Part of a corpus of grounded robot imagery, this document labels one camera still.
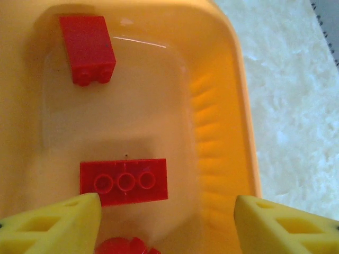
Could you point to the orange plastic container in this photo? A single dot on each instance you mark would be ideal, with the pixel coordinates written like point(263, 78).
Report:
point(159, 105)

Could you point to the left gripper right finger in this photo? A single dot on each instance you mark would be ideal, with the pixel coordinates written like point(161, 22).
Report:
point(249, 227)

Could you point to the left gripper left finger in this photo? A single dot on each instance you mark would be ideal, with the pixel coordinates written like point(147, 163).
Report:
point(84, 225)

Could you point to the red lego brick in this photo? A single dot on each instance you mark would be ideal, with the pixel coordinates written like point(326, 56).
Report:
point(119, 247)
point(132, 182)
point(87, 47)

